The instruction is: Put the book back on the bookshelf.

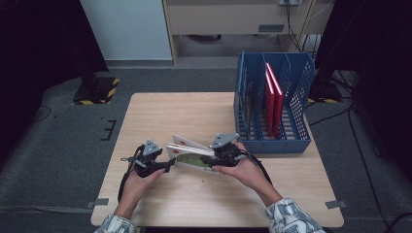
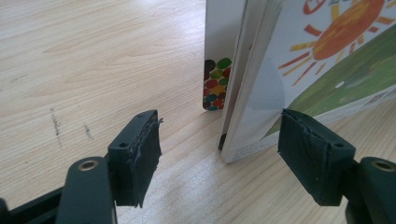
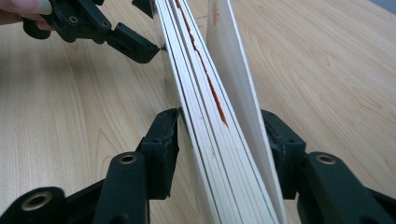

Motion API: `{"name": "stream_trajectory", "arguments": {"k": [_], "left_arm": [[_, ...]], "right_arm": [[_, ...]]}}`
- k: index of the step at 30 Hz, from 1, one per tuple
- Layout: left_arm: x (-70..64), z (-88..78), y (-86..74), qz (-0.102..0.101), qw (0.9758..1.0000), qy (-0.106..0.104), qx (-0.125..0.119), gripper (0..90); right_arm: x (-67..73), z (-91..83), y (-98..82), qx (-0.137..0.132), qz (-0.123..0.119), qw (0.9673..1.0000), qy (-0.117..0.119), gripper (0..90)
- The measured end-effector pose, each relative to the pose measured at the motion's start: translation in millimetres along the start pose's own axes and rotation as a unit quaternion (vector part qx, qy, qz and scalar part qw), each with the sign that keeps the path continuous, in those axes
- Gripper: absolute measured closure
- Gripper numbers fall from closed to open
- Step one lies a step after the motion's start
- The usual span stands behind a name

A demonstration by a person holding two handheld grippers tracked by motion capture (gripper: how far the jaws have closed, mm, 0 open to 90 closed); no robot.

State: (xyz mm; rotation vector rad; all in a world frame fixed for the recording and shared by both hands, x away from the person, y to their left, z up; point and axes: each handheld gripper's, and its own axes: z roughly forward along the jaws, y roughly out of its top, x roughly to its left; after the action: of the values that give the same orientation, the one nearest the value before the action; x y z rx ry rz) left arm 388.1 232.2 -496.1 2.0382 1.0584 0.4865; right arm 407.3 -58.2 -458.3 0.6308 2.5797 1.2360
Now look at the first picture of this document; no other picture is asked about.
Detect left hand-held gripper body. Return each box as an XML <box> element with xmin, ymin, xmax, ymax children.
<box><xmin>120</xmin><ymin>139</ymin><xmax>163</xmax><ymax>179</ymax></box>

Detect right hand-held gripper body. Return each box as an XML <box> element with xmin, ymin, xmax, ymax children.
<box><xmin>209</xmin><ymin>133</ymin><xmax>249</xmax><ymax>168</ymax></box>

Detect white green leaf book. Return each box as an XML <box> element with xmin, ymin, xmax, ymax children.
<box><xmin>165</xmin><ymin>134</ymin><xmax>220</xmax><ymax>174</ymax></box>

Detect blue file rack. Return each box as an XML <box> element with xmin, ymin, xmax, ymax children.
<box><xmin>233</xmin><ymin>50</ymin><xmax>318</xmax><ymax>155</ymax></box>

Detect dark blue picture book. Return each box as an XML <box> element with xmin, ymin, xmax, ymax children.
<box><xmin>241</xmin><ymin>64</ymin><xmax>255</xmax><ymax>137</ymax></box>

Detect red picture book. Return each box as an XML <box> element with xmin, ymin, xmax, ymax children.
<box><xmin>264</xmin><ymin>71</ymin><xmax>276</xmax><ymax>138</ymax></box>
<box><xmin>265</xmin><ymin>62</ymin><xmax>286</xmax><ymax>140</ymax></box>

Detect person's left hand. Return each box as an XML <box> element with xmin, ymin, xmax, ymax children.
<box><xmin>119</xmin><ymin>167</ymin><xmax>167</xmax><ymax>212</ymax></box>

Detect person's right hand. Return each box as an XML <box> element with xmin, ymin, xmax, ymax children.
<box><xmin>211</xmin><ymin>141</ymin><xmax>276</xmax><ymax>204</ymax></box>

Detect gray tape strip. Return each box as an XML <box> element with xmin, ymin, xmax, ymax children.
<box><xmin>325</xmin><ymin>199</ymin><xmax>349</xmax><ymax>210</ymax></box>
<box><xmin>86</xmin><ymin>197</ymin><xmax>110</xmax><ymax>210</ymax></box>

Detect black stand base striped tape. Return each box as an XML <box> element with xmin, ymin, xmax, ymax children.
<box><xmin>72</xmin><ymin>71</ymin><xmax>121</xmax><ymax>106</ymax></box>
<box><xmin>305</xmin><ymin>69</ymin><xmax>345</xmax><ymax>105</ymax></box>

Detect white cabinet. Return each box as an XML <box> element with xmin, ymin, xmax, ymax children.
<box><xmin>79</xmin><ymin>0</ymin><xmax>173</xmax><ymax>62</ymax></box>

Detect beige wooden desk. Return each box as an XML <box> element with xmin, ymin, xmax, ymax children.
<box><xmin>161</xmin><ymin>0</ymin><xmax>336</xmax><ymax>67</ymax></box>

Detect black curtain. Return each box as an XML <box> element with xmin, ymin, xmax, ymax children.
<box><xmin>0</xmin><ymin>0</ymin><xmax>110</xmax><ymax>169</ymax></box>
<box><xmin>314</xmin><ymin>0</ymin><xmax>412</xmax><ymax>183</ymax></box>

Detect right hand-held gripper black cable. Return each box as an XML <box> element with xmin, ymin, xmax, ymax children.
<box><xmin>241</xmin><ymin>150</ymin><xmax>274</xmax><ymax>186</ymax></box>

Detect hand-held gripper black cable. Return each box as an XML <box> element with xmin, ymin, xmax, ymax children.
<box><xmin>241</xmin><ymin>150</ymin><xmax>274</xmax><ymax>186</ymax></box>
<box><xmin>118</xmin><ymin>145</ymin><xmax>144</xmax><ymax>204</ymax></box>

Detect left hand-held gripper black cable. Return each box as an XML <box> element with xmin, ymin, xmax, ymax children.
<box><xmin>118</xmin><ymin>145</ymin><xmax>144</xmax><ymax>204</ymax></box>

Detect thin black floor cable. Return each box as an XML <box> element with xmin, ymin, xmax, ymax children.
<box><xmin>31</xmin><ymin>104</ymin><xmax>52</xmax><ymax>124</ymax></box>

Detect long black floor cable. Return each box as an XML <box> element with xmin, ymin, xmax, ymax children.
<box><xmin>347</xmin><ymin>105</ymin><xmax>412</xmax><ymax>233</ymax></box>

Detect black hanging cables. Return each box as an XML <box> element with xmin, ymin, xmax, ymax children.
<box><xmin>284</xmin><ymin>0</ymin><xmax>305</xmax><ymax>54</ymax></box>

